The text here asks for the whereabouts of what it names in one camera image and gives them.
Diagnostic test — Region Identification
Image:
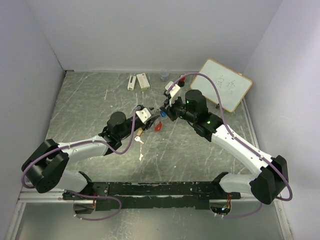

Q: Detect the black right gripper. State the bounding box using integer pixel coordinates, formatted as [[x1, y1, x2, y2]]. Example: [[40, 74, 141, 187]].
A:
[[160, 93, 197, 124]]

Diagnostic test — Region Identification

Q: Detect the blue key tag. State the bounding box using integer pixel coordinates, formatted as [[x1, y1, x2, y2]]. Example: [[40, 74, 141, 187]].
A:
[[160, 111, 167, 118]]

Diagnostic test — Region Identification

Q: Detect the metal key holder red handle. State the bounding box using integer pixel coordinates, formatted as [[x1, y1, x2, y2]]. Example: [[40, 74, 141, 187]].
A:
[[154, 121, 163, 132]]

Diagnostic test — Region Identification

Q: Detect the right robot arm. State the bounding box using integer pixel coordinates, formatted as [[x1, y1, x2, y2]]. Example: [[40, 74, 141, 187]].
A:
[[160, 90, 289, 205]]

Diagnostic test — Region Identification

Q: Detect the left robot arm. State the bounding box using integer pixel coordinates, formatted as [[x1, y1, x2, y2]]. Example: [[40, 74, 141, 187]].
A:
[[21, 105, 160, 200]]

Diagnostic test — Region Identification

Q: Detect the yellow key tag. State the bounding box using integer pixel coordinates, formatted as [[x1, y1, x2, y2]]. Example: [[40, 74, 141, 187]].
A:
[[136, 128, 143, 137]]

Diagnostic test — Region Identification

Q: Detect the green white staple box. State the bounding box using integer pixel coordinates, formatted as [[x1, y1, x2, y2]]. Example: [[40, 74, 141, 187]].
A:
[[136, 73, 151, 91]]

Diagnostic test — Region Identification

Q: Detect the red black stamp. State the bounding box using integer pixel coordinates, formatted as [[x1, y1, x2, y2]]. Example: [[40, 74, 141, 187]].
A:
[[178, 74, 186, 88]]

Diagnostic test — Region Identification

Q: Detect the clear jar of clips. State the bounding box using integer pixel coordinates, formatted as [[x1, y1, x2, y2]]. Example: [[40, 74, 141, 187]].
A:
[[159, 69, 170, 82]]

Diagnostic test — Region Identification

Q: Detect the white stapler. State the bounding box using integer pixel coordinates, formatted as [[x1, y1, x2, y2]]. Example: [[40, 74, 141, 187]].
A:
[[127, 75, 137, 91]]

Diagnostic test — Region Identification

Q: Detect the yellow framed whiteboard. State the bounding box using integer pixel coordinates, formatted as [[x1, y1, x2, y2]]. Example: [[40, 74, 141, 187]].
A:
[[190, 59, 253, 113]]

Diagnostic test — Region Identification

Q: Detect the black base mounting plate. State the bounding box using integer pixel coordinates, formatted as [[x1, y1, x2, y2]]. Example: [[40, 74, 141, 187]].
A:
[[62, 181, 242, 212]]

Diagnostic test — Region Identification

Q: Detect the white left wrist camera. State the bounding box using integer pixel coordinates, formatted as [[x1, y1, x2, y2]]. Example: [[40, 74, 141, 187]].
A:
[[135, 107, 152, 125]]

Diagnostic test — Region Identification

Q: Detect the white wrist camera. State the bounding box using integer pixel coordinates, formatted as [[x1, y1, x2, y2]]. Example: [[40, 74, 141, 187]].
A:
[[163, 84, 181, 107], [135, 107, 152, 125]]

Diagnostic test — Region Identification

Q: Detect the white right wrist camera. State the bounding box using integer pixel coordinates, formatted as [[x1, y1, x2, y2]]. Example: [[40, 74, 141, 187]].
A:
[[163, 84, 181, 107]]

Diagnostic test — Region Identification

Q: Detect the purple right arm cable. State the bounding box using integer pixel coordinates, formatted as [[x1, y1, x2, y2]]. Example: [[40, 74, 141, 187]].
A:
[[166, 72, 293, 218]]

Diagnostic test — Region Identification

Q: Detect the aluminium rail frame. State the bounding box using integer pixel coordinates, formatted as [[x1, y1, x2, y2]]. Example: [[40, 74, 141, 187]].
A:
[[4, 99, 292, 240]]

